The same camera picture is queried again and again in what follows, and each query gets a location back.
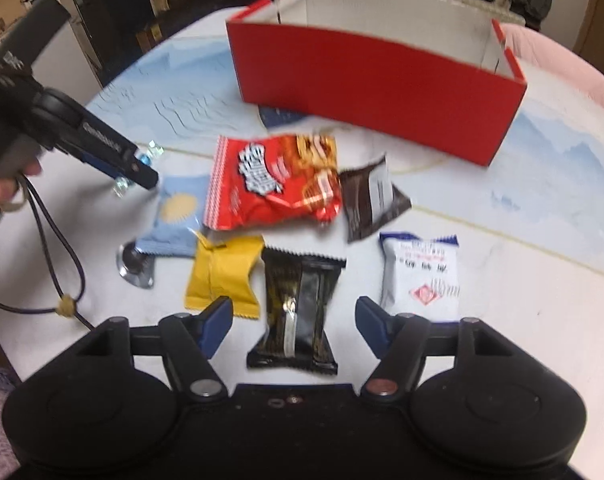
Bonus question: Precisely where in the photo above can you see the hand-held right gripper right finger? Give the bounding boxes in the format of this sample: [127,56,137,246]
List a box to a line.
[356,296,514,397]

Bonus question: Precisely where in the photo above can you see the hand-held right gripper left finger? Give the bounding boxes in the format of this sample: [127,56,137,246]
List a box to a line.
[76,296,234,402]

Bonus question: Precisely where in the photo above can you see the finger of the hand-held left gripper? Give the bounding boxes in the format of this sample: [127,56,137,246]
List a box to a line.
[82,152,160,191]

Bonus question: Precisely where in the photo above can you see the blue candy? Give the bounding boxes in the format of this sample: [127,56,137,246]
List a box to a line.
[112,142,165,198]

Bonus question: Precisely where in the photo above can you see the light blue snack packet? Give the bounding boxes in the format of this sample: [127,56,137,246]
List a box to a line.
[134,174,213,259]

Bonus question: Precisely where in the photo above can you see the black snack packet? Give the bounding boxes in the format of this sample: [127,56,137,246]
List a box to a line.
[246,246,347,376]

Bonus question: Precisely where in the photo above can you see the red snack bag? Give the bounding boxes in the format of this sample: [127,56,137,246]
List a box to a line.
[203,133,343,232]

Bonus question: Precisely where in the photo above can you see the dark brown snack packet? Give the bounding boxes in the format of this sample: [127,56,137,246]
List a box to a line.
[338,154,413,243]

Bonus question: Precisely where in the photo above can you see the red cardboard box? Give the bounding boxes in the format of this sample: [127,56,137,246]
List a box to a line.
[225,0,528,167]

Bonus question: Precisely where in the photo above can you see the yellow snack packet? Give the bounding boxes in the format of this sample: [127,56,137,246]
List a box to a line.
[184,230,265,320]

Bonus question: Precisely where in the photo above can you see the white and blue snack packet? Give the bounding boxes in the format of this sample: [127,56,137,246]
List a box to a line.
[379,231,463,323]

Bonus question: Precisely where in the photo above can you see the silver foil wrapper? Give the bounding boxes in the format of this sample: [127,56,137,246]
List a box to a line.
[116,241,155,289]

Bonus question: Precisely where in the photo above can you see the dark tv cabinet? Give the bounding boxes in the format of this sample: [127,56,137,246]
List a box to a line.
[72,0,283,56]

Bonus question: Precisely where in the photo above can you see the pink cushioned chair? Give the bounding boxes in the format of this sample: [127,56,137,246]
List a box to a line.
[499,22,604,111]

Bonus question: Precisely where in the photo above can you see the purple cord with bead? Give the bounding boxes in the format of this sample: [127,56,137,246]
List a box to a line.
[0,175,95,331]

